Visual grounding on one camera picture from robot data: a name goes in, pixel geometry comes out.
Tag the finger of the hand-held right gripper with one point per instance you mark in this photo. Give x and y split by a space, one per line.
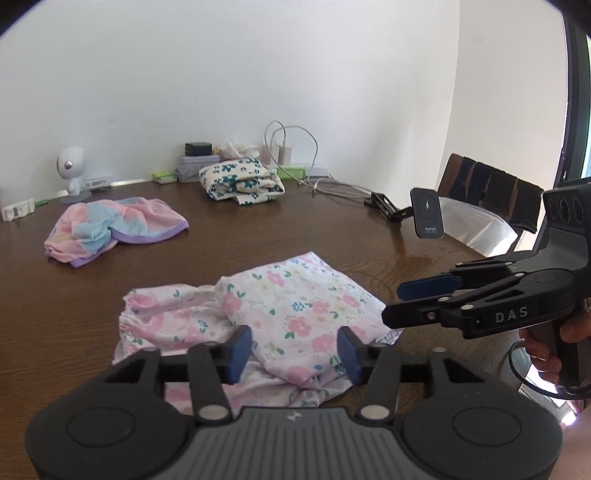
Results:
429 286
415 316

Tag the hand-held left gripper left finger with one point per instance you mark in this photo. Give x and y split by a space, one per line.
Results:
240 355

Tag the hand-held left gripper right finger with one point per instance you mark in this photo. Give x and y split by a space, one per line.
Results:
348 357

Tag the pink floral dress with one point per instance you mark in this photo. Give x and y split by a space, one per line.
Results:
300 300

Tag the person's right hand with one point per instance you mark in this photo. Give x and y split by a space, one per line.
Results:
577 327

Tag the dark wooden chair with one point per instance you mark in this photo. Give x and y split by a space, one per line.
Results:
489 184

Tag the white power strip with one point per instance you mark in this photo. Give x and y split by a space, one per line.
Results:
318 170
18 210

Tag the folded cream teal-flower cloth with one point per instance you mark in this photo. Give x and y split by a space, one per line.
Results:
240 177

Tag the green packet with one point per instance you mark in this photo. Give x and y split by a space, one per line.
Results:
291 173

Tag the pastel pink blue garment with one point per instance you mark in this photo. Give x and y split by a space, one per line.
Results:
115 226

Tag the grey tin box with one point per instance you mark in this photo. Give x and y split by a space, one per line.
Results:
196 168

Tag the white plug charger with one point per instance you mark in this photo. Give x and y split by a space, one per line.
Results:
269 156
286 156

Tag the green notepad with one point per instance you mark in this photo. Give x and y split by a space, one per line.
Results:
164 177

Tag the crumpled white plastic bag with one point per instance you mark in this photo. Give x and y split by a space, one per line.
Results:
238 148

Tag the small black box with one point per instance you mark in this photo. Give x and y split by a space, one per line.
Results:
198 148

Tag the small silver device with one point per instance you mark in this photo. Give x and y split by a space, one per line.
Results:
98 182

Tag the white robot-shaped figure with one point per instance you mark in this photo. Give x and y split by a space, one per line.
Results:
70 164

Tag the dark window frame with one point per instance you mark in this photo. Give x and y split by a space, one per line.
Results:
577 92

